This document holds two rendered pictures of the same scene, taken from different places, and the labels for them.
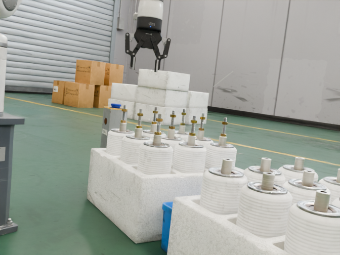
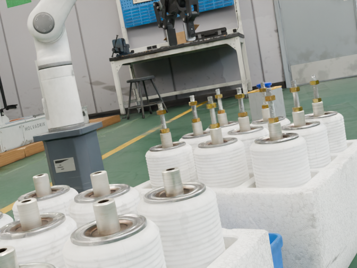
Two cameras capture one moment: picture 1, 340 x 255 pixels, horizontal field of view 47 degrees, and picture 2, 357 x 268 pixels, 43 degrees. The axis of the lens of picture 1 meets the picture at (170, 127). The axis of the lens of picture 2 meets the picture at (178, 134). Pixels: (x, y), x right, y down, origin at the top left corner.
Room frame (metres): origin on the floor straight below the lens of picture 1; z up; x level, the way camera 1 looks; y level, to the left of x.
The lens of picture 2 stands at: (0.76, -0.83, 0.39)
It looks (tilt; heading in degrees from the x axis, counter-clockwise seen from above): 7 degrees down; 68
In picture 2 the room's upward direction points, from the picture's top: 10 degrees counter-clockwise
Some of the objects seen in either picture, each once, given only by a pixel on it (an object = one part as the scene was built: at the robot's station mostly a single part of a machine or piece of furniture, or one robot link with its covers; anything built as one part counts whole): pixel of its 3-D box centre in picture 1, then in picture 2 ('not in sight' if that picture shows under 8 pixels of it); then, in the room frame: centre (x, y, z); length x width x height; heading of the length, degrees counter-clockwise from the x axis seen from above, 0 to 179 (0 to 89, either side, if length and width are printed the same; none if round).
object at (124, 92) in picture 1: (135, 93); not in sight; (4.40, 0.43, 0.27); 0.39 x 0.39 x 0.18; 55
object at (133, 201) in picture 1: (165, 186); (257, 204); (1.24, -0.01, 0.09); 0.39 x 0.39 x 0.18; 32
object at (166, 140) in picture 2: (157, 140); (166, 140); (1.08, 0.03, 0.26); 0.02 x 0.02 x 0.03
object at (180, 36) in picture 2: not in sight; (182, 36); (3.23, 4.51, 0.87); 0.40 x 0.30 x 0.23; 129
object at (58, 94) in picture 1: (67, 92); not in sight; (5.22, 1.43, 0.15); 0.30 x 0.24 x 0.30; 141
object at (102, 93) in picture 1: (98, 95); not in sight; (5.25, 1.01, 0.15); 0.30 x 0.24 x 0.30; 53
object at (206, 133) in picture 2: (137, 137); (198, 134); (1.18, 0.10, 0.25); 0.08 x 0.08 x 0.01
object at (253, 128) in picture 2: (170, 138); (245, 131); (1.24, -0.01, 0.25); 0.08 x 0.08 x 0.01
